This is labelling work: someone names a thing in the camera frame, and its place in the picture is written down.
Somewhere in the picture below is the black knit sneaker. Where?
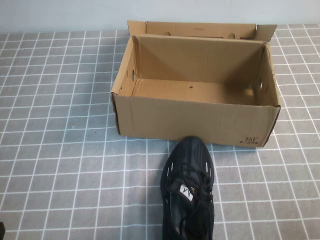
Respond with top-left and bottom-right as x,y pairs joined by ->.
161,135 -> 217,240

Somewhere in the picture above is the brown cardboard shoe box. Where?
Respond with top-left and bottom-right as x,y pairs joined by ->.
110,19 -> 282,149

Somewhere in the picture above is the grey white-grid tablecloth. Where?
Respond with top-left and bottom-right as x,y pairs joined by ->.
0,23 -> 320,240

